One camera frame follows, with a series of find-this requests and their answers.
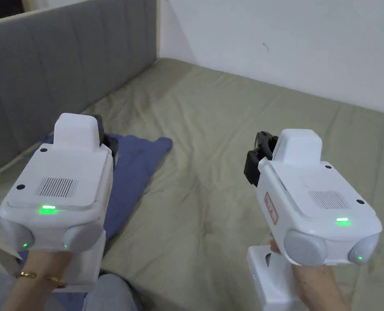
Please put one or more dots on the person's right forearm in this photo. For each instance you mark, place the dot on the person's right forearm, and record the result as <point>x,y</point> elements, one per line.
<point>318,299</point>

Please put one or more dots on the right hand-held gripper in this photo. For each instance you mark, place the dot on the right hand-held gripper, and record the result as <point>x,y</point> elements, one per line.
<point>314,201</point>

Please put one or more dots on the person's left forearm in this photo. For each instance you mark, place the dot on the person's left forearm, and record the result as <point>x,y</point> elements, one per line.
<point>30,294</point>

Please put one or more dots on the person's left hand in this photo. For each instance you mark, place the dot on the person's left hand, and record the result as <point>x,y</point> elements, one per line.
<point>46,262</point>

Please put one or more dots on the blue garment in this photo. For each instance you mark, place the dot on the blue garment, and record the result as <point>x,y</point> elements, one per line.
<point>136,171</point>

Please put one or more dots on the grey padded headboard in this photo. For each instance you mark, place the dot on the grey padded headboard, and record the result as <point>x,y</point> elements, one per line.
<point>49,64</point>

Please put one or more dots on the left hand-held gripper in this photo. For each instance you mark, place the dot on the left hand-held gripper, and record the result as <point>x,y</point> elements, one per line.
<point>62,168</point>

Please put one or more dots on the person's right hand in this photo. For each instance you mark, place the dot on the person's right hand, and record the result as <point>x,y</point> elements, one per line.
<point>311,275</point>

